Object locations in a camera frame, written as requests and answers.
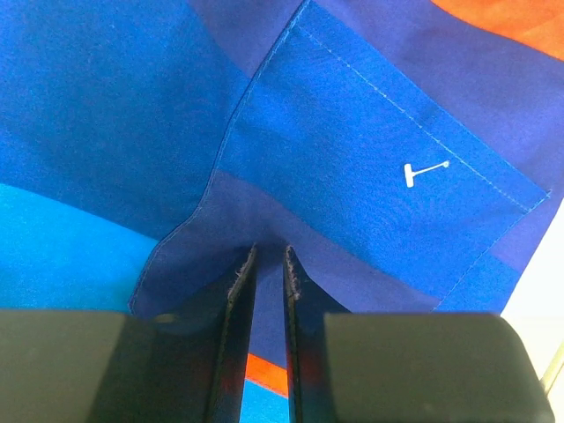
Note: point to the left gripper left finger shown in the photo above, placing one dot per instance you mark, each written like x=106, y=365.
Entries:
x=186, y=365

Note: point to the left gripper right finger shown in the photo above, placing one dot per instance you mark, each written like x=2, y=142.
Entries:
x=402, y=367

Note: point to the rainbow striped shorts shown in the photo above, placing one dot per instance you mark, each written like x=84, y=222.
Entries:
x=413, y=162

